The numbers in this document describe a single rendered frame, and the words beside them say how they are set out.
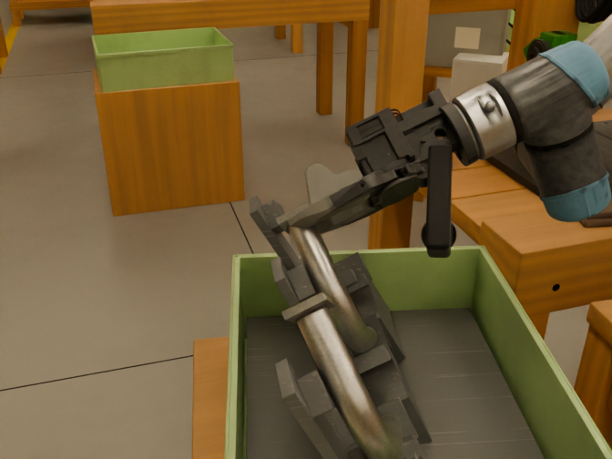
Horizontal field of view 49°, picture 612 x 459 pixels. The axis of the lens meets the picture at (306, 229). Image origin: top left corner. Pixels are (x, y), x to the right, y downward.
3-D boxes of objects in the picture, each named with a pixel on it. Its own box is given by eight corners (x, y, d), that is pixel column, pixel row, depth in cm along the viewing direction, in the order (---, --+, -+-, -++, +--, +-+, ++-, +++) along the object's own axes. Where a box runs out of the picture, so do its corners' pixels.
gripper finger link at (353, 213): (289, 201, 81) (356, 164, 79) (309, 245, 79) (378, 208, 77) (279, 197, 78) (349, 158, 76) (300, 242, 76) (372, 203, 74)
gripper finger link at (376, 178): (327, 203, 73) (399, 172, 74) (334, 217, 73) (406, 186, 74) (328, 188, 69) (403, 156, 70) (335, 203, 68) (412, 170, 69)
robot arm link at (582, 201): (589, 169, 85) (567, 93, 81) (627, 210, 76) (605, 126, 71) (529, 193, 87) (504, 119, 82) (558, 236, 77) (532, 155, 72)
